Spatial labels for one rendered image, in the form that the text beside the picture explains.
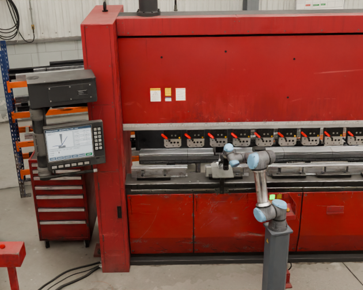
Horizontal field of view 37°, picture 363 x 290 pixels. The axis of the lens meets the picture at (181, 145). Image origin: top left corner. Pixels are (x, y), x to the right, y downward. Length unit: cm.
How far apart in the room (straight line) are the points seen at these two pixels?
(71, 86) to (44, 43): 452
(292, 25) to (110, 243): 246
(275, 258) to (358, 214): 108
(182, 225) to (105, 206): 74
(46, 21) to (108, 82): 429
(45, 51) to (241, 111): 461
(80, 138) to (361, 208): 257
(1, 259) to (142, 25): 208
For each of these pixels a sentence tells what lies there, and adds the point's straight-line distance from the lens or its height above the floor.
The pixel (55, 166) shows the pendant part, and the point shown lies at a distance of 426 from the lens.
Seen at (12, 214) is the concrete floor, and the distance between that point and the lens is 629.
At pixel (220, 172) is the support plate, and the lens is 464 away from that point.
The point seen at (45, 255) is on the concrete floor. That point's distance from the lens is 552.
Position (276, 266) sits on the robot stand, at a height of 46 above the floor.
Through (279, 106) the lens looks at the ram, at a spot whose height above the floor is 154.
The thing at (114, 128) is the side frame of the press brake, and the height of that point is 145.
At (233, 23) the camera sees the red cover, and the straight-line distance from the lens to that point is 437.
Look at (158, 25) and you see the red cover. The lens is 435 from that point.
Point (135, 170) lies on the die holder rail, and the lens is 482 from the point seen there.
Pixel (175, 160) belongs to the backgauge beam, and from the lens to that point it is 506.
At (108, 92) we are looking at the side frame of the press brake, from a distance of 433.
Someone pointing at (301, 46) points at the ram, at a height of 205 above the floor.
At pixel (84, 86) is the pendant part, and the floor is 189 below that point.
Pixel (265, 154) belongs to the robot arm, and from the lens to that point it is 407.
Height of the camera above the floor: 310
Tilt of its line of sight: 24 degrees down
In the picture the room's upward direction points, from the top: 1 degrees counter-clockwise
